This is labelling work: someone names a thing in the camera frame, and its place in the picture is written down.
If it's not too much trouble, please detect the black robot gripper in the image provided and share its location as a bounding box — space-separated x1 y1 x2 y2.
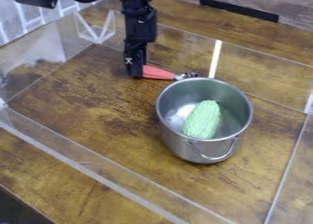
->
120 0 158 79

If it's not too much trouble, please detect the orange plastic spoon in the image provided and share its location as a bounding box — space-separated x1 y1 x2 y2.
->
143 65 198 80

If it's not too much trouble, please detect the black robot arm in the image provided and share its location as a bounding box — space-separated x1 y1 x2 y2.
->
13 0 158 78

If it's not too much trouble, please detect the silver metal pot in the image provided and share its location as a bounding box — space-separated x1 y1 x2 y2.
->
155 78 253 164

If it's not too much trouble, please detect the green knitted vegetable toy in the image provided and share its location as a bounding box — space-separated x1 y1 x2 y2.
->
182 100 220 139

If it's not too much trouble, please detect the clear acrylic corner bracket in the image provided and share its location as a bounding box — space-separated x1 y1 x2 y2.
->
73 11 116 44

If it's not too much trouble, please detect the black strip on wall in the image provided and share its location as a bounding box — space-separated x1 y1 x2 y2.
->
199 0 278 23

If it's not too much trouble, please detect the clear acrylic enclosure wall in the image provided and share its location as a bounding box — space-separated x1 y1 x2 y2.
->
0 8 313 224

